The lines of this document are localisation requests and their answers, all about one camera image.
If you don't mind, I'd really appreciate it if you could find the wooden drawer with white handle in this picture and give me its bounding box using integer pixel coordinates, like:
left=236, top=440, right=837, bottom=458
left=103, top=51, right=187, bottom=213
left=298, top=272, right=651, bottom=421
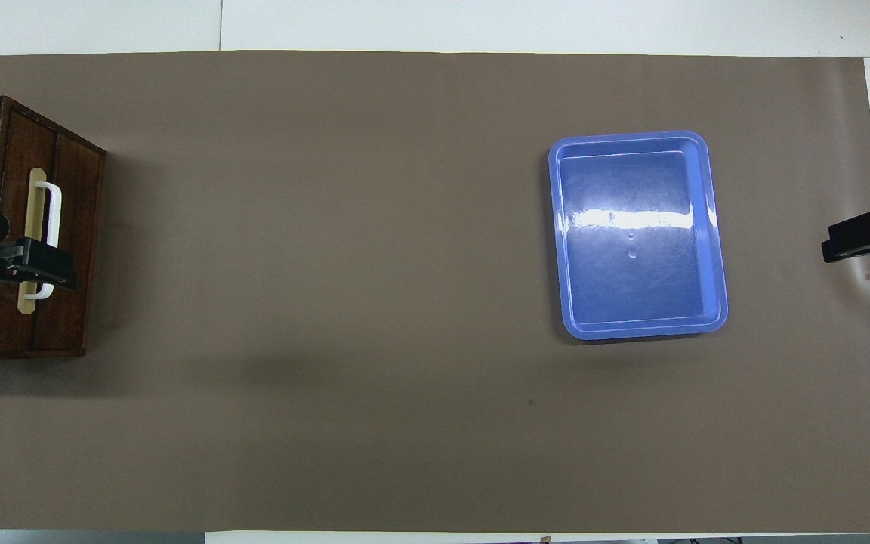
left=0, top=98, right=107, bottom=357

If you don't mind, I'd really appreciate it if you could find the brown paper table mat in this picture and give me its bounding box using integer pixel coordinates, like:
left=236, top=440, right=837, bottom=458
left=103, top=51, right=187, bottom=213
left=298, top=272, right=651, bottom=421
left=0, top=51, right=870, bottom=533

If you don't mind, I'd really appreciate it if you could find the blue plastic tray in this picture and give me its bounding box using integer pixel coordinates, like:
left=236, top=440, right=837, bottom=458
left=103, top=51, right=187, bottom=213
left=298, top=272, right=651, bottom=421
left=548, top=131, right=730, bottom=341

